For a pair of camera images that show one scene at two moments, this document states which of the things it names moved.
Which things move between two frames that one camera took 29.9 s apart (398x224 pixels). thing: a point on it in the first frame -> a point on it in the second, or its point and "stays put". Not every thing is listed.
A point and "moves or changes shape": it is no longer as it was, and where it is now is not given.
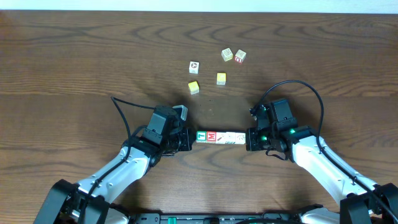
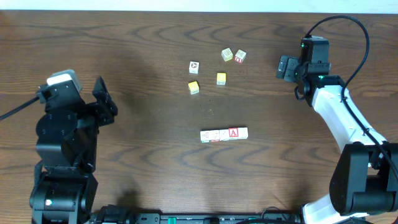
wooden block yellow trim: x=227 y=54 stays put
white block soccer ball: x=194 y=67 stays put
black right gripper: x=251 y=144 -> x=292 y=63
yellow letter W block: x=193 y=88 stays put
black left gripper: x=186 y=140 -> x=101 y=104
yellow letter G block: x=221 y=78 stays put
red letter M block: x=211 y=136 moves or changes shape
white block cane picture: x=221 y=137 -> x=233 y=133
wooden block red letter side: x=240 y=56 stays put
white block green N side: x=230 y=137 -> x=224 y=135
